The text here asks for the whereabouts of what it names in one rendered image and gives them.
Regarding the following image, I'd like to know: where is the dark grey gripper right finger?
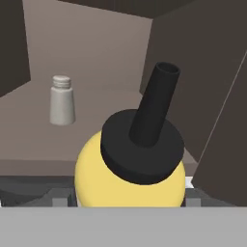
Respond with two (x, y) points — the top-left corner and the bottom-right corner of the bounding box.
(181, 187), (235, 208)

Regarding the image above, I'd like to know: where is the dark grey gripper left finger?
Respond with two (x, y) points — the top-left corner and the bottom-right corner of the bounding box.
(19, 187), (79, 208)

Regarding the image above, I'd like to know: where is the yellow squeeze bottle black cap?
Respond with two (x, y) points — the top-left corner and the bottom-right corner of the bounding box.
(73, 62), (187, 208)

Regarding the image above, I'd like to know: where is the dark brown cabinet door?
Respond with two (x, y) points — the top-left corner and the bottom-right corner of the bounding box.
(191, 52), (247, 207)

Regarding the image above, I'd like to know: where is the dark brown cabinet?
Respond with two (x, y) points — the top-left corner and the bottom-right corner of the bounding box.
(0, 0), (247, 178)

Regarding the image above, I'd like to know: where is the grey shaker with ridged cap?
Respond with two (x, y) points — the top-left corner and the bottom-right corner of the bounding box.
(49, 74), (77, 126)

